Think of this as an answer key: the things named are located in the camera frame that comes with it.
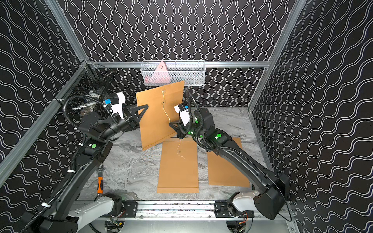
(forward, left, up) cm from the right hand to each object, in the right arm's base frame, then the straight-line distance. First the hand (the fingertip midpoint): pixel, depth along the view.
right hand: (170, 122), depth 68 cm
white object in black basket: (+27, +51, -5) cm, 58 cm away
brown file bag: (-10, -2, -35) cm, 37 cm away
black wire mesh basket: (+27, +56, -5) cm, 63 cm away
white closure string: (+5, -1, -34) cm, 34 cm away
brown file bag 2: (-2, +7, -1) cm, 7 cm away
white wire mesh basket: (+50, -10, -4) cm, 52 cm away
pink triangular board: (+36, +10, +2) cm, 37 cm away
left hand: (-2, +8, +13) cm, 16 cm away
